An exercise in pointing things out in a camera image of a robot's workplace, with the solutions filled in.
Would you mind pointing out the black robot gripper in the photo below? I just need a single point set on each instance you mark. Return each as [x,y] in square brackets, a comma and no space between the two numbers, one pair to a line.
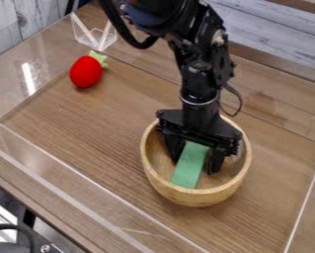
[197,123]

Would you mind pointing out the green rectangular block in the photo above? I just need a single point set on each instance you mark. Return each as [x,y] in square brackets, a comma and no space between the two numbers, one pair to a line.
[189,165]

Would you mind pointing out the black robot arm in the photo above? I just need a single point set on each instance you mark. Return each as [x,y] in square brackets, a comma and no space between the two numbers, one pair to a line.
[192,28]

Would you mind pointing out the light wooden bowl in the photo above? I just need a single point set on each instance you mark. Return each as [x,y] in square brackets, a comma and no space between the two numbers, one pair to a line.
[213,189]

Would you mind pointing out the red plush strawberry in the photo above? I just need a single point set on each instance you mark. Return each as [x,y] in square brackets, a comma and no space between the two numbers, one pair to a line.
[85,71]

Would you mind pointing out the clear acrylic tray wall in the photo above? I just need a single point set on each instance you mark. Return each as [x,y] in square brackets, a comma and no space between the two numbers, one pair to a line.
[96,219]

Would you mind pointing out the clear acrylic corner bracket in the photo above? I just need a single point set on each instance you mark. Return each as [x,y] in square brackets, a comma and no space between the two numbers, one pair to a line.
[95,38]

